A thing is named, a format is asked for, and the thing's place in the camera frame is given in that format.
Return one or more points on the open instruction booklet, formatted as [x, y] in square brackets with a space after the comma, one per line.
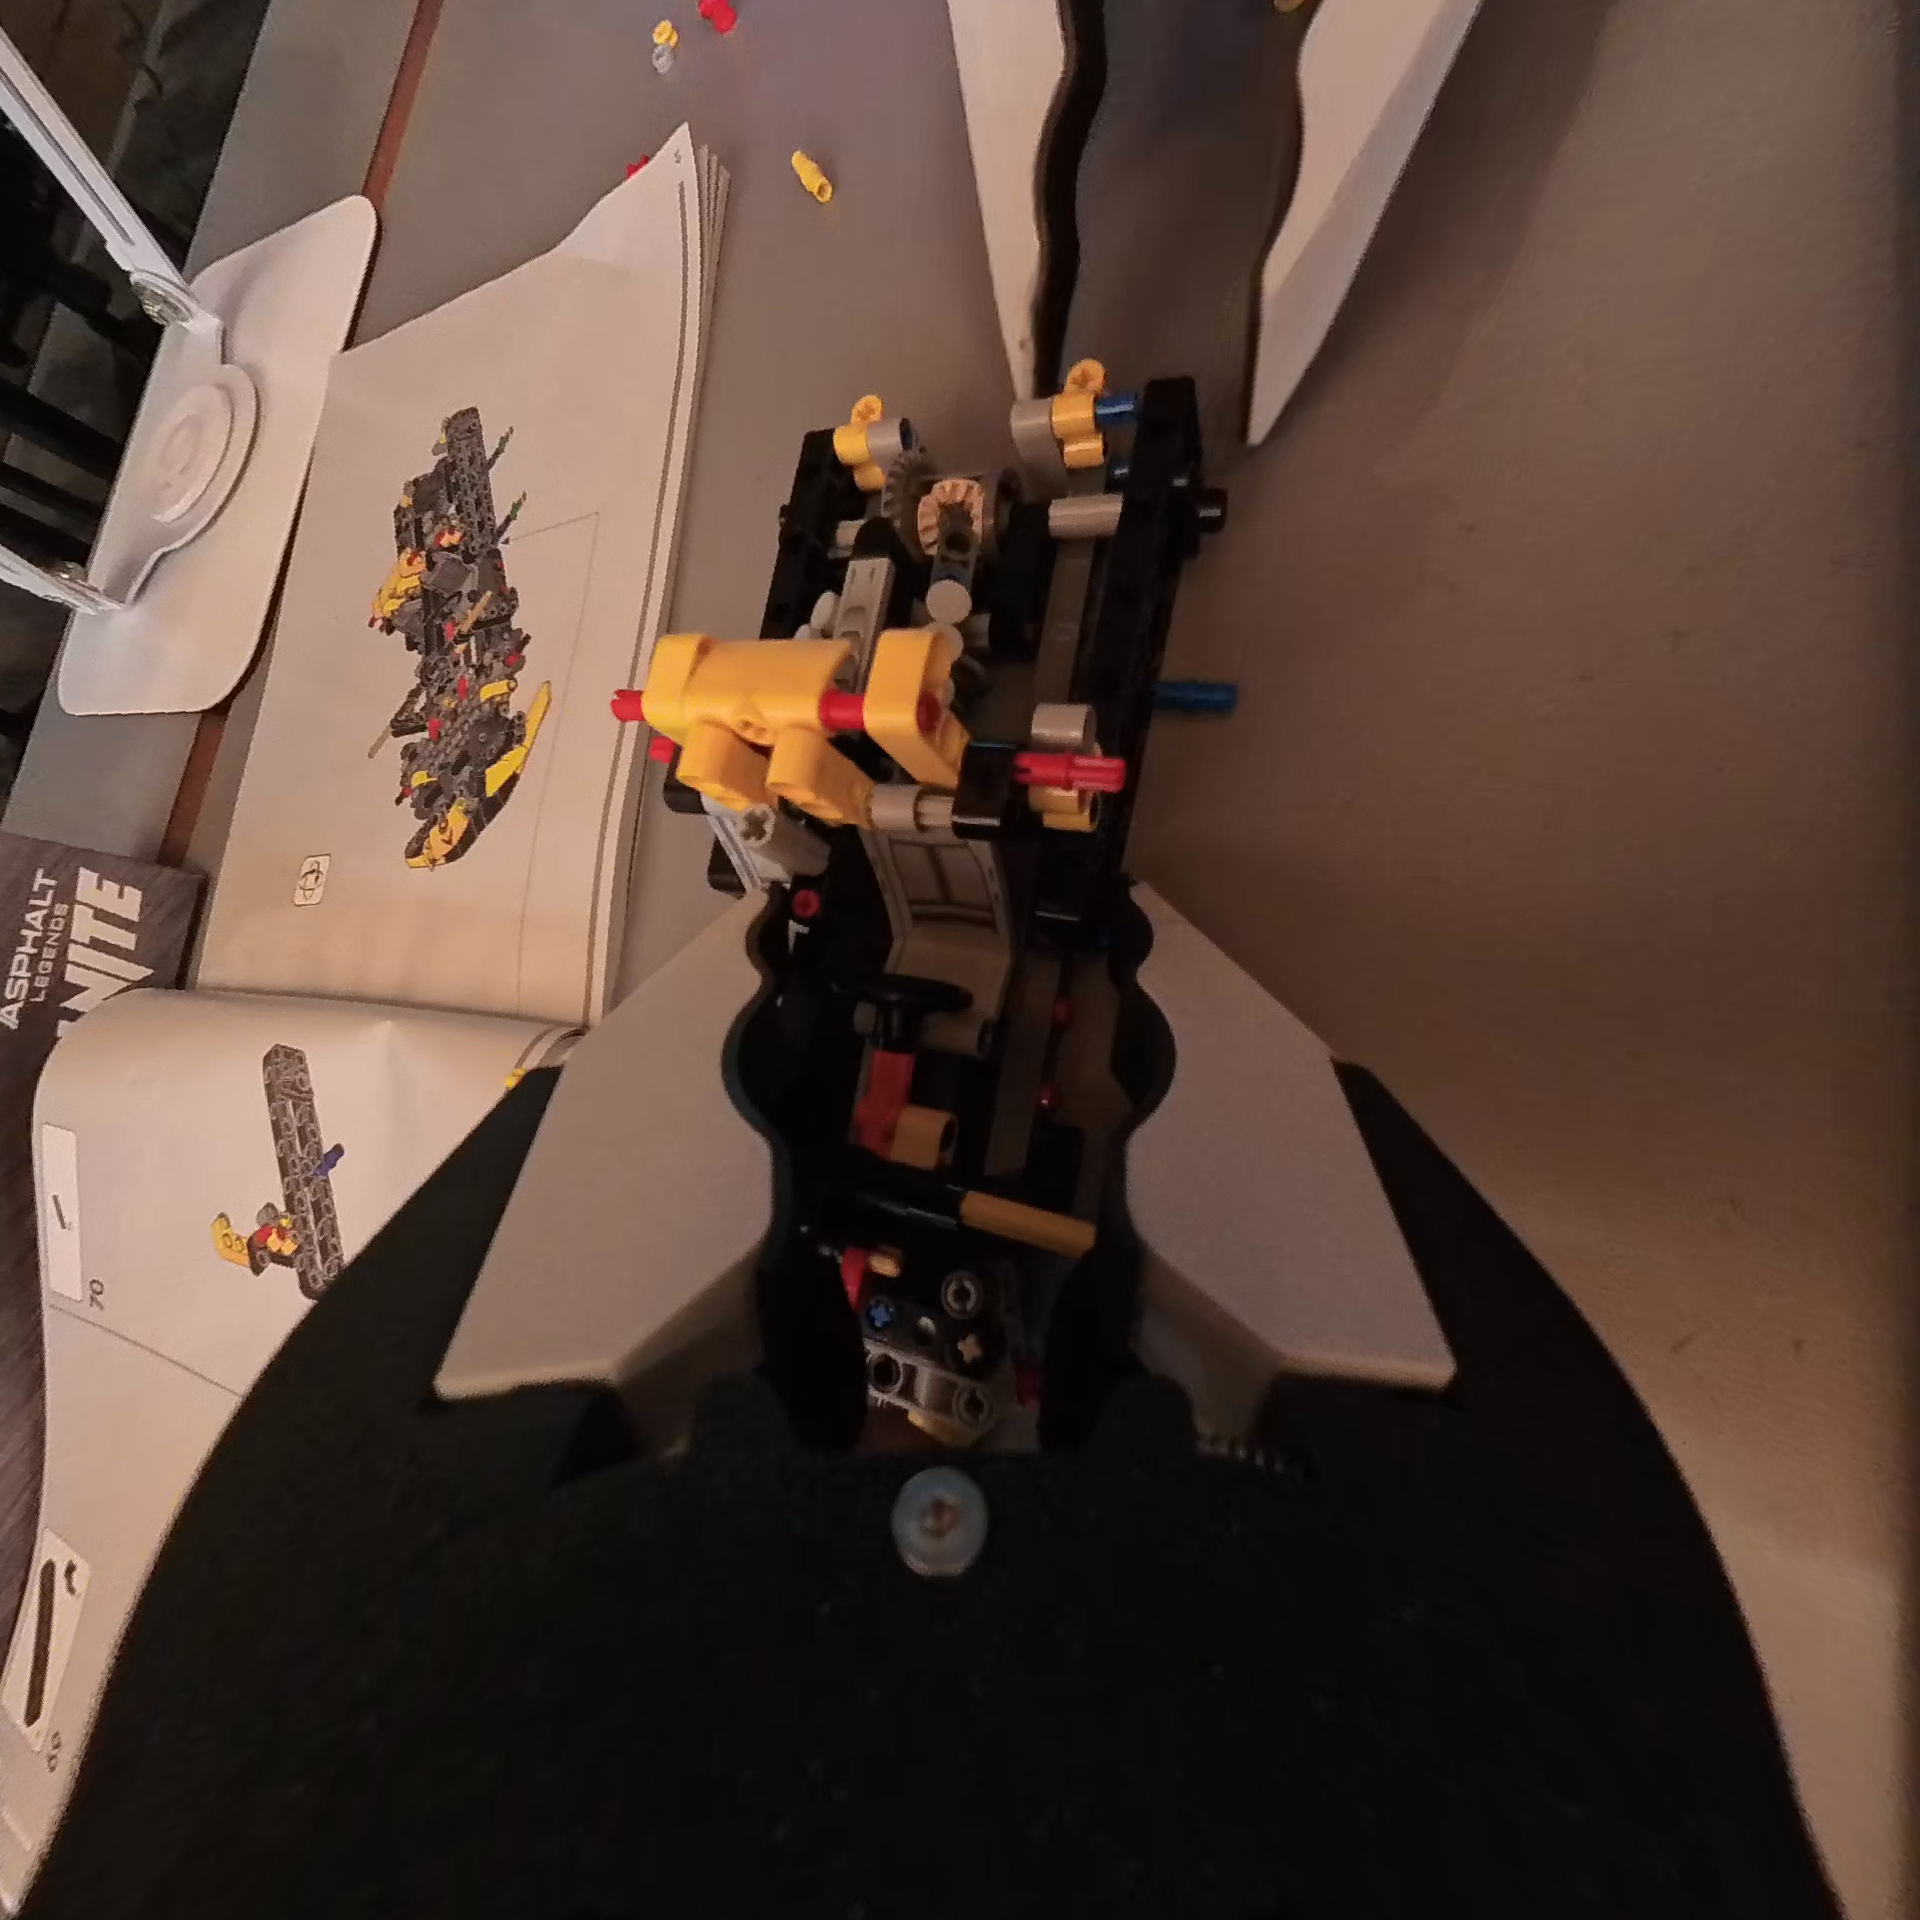
[451, 600]

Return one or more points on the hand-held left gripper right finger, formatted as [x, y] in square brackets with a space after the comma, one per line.
[1290, 1230]

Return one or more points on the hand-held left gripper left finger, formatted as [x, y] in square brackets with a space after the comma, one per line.
[600, 1230]

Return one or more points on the lego set box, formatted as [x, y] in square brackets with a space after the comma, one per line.
[91, 930]

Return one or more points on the partly built lego car chassis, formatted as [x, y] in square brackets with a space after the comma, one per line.
[931, 751]

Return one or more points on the scattered lego pins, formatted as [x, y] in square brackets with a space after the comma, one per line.
[811, 171]

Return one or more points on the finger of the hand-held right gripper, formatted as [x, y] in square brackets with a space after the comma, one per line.
[1005, 150]
[1350, 181]

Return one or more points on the white board stand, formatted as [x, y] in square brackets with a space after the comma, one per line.
[212, 451]

